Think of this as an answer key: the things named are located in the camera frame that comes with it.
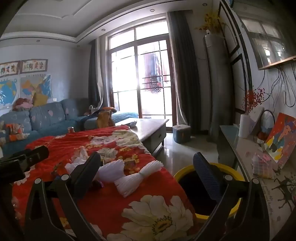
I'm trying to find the blue storage stool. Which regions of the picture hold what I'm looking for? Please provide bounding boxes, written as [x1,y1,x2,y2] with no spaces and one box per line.
[172,124,191,144]

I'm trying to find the pink plush pile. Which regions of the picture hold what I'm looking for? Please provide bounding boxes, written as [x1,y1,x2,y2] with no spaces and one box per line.
[12,97,34,112]

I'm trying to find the colourful painting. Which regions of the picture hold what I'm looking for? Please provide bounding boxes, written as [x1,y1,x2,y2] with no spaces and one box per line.
[264,112,296,170]

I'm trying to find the white paper bag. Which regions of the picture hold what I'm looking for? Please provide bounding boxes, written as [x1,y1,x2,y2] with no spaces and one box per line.
[247,106,265,136]

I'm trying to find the yellow artificial flowers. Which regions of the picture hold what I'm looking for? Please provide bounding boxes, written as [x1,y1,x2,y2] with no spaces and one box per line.
[195,11,224,33]

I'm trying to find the grey curtain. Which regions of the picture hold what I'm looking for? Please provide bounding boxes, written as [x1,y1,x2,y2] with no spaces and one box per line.
[88,38,114,112]
[166,10,210,135]

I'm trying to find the yellow round bin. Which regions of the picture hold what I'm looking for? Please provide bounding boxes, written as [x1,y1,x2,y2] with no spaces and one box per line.
[173,162,245,220]

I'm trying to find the television cabinet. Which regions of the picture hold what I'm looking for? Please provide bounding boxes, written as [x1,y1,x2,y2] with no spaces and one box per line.
[217,125,296,241]

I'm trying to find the framed calligraphy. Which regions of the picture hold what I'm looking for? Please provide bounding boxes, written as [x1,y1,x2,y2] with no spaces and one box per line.
[0,61,20,78]
[20,59,49,74]

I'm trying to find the yellow pillow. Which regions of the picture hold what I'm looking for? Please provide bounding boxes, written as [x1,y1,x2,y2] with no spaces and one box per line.
[32,91,50,107]

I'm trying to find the blue sofa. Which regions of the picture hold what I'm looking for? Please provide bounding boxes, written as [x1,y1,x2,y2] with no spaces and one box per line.
[0,98,139,154]

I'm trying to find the hanging laundry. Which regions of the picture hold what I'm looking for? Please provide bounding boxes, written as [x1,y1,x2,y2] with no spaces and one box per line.
[142,52,168,94]

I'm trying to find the red floral blanket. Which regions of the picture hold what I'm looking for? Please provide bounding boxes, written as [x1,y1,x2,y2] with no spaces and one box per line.
[11,125,199,241]

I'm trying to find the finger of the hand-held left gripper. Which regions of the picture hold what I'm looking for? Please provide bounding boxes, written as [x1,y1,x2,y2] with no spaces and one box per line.
[14,146,50,166]

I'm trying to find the world map poster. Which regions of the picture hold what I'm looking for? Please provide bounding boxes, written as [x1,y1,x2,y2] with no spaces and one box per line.
[0,77,19,111]

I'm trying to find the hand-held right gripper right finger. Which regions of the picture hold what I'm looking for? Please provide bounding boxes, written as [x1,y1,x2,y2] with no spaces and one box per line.
[193,152,271,241]

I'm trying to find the red berry branches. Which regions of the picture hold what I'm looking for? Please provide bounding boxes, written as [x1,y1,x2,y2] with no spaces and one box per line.
[241,87,265,115]

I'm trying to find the blue quilted mat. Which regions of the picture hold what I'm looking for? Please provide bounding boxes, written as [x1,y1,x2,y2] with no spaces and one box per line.
[111,111,139,124]

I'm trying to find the brown bag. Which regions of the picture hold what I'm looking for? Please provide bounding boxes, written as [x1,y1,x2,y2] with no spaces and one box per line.
[96,109,115,128]

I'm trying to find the grey coffee table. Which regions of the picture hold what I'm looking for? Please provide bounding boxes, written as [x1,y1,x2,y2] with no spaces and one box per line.
[114,118,171,158]

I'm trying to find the standing air conditioner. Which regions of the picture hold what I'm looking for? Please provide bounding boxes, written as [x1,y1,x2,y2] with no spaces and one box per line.
[203,32,234,143]

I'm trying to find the basket with black handle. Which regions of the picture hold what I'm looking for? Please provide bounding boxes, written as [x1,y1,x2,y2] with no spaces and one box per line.
[258,109,276,140]

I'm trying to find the hanging black cables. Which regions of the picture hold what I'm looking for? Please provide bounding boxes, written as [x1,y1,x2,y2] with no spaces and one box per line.
[266,65,296,109]

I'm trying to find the white vase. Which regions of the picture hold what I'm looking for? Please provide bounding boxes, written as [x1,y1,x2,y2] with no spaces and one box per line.
[238,113,251,139]

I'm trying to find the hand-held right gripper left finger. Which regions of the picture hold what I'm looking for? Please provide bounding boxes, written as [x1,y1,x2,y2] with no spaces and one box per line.
[24,152,109,241]

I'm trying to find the clear bead organiser box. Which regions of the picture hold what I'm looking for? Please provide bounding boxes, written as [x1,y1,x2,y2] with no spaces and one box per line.
[251,151,282,179]

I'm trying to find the glass balcony door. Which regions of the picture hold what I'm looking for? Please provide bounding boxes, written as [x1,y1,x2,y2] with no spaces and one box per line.
[107,22,177,125]

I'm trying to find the wall-mounted television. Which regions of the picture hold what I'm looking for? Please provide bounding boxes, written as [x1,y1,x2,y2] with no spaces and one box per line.
[231,0,296,70]

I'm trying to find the orange patterned cloth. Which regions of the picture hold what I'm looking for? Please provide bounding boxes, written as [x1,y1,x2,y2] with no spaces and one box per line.
[5,123,31,142]

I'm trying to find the country map poster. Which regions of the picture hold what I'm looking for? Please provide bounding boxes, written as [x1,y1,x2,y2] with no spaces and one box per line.
[20,74,53,105]

